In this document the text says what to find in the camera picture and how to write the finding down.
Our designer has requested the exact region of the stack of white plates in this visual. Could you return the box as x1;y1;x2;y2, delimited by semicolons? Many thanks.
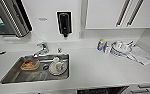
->
110;40;135;58

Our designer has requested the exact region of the steel kitchen sink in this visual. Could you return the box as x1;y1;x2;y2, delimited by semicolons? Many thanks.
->
0;53;71;85

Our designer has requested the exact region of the container with orange food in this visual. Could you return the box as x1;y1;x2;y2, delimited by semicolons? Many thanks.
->
20;58;41;71

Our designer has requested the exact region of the white wall outlet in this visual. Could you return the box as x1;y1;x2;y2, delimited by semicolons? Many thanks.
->
78;30;85;40

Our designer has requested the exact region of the dish soap bottle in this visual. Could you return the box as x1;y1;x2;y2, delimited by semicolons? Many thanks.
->
96;38;105;52

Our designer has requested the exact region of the white wall cabinet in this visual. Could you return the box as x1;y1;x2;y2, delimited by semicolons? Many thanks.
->
84;0;150;30

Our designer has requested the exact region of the chrome faucet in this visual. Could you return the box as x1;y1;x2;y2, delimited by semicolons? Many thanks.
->
32;41;50;58

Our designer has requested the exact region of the narrow white drawer unit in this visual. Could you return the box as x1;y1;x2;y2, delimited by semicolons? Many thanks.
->
124;82;150;94

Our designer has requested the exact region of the white plate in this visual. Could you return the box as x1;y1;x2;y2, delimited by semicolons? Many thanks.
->
48;60;67;76

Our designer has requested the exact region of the paper towel dispenser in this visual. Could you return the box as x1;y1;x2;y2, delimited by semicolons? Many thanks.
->
0;0;33;39

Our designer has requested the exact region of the white cup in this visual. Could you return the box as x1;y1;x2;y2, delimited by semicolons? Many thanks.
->
51;56;62;70

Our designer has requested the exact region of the black wall soap dispenser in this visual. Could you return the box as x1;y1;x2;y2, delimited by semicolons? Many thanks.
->
55;10;73;38

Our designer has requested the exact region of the small grey jar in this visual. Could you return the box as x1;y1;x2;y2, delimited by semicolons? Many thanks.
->
103;42;111;54

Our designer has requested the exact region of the chrome counter soap pump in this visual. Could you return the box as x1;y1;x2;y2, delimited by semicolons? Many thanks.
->
56;47;63;54

